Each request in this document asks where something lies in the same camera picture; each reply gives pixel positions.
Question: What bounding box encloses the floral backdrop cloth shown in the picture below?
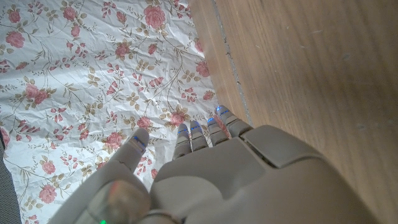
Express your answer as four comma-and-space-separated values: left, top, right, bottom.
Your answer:
0, 0, 231, 224

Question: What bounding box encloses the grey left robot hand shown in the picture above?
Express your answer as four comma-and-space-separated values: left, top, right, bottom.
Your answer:
46, 105, 384, 224

